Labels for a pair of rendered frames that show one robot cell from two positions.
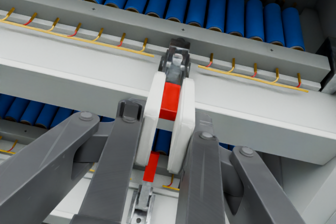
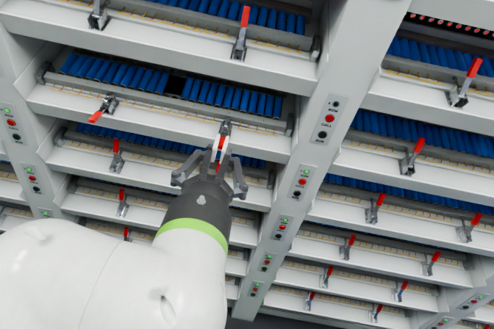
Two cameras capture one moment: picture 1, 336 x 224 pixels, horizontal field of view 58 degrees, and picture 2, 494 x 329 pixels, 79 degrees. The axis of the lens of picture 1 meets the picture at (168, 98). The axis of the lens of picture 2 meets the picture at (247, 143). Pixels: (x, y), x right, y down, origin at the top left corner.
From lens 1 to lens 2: 43 cm
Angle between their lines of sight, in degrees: 6
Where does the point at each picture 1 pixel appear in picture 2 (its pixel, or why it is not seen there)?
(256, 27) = (259, 109)
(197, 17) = (235, 105)
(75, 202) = not seen: hidden behind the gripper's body
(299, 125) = (272, 149)
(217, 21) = (243, 106)
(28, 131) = (162, 152)
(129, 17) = (207, 108)
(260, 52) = (259, 121)
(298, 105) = (273, 141)
